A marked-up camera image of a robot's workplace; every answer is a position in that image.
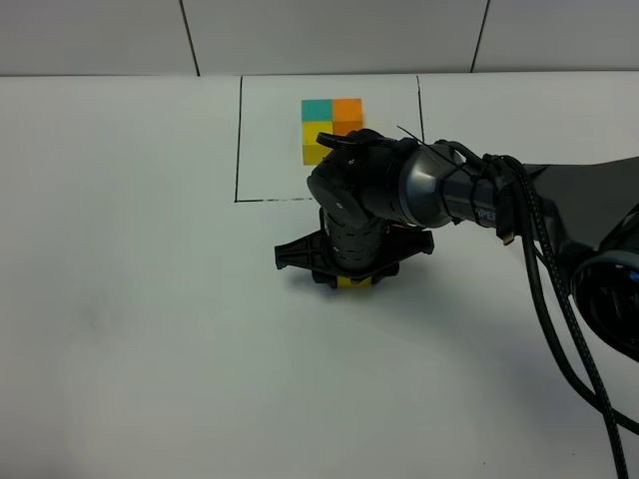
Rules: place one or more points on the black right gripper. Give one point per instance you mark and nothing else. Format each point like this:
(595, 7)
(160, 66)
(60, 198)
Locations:
(375, 249)

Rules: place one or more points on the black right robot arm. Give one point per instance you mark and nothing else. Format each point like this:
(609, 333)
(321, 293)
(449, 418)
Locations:
(380, 199)

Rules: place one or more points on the template yellow cube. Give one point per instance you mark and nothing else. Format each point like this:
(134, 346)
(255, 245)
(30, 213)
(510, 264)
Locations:
(313, 152)

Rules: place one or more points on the template orange cube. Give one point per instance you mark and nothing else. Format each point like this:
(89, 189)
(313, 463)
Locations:
(347, 116)

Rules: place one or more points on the template teal cube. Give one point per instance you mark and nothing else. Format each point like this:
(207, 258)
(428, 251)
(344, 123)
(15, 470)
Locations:
(315, 110)

